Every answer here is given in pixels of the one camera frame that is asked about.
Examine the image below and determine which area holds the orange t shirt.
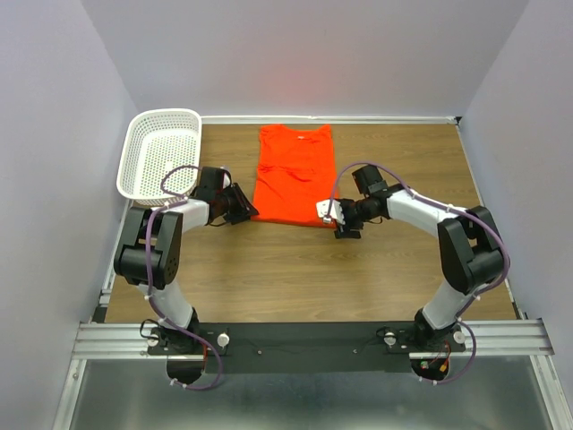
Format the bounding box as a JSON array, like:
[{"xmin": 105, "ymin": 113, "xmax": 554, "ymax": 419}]
[{"xmin": 252, "ymin": 125, "xmax": 337, "ymax": 228}]

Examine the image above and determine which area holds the white perforated plastic basket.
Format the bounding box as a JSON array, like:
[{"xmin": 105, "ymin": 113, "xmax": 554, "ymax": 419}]
[{"xmin": 116, "ymin": 108, "xmax": 202, "ymax": 206}]

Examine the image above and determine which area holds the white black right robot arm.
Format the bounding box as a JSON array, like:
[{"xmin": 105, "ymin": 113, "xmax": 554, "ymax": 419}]
[{"xmin": 316, "ymin": 163, "xmax": 510, "ymax": 351}]

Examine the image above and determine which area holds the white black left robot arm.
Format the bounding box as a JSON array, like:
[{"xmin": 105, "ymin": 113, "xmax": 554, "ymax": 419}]
[{"xmin": 114, "ymin": 165, "xmax": 258, "ymax": 354}]

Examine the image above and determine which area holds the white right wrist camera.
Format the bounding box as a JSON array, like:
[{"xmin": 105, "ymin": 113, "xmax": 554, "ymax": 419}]
[{"xmin": 316, "ymin": 199, "xmax": 346, "ymax": 226}]

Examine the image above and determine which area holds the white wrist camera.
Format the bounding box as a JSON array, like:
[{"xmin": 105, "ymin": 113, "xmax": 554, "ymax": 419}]
[
  {"xmin": 221, "ymin": 166, "xmax": 233, "ymax": 188},
  {"xmin": 316, "ymin": 199, "xmax": 346, "ymax": 226}
]

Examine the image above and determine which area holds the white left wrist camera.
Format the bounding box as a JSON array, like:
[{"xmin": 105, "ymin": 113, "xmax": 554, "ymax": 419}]
[{"xmin": 221, "ymin": 166, "xmax": 233, "ymax": 188}]

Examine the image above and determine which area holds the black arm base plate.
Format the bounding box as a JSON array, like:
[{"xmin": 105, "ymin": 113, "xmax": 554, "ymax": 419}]
[{"xmin": 142, "ymin": 322, "xmax": 466, "ymax": 379}]

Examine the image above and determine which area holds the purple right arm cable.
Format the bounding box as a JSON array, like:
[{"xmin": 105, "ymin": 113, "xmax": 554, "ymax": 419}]
[{"xmin": 324, "ymin": 161, "xmax": 511, "ymax": 386}]

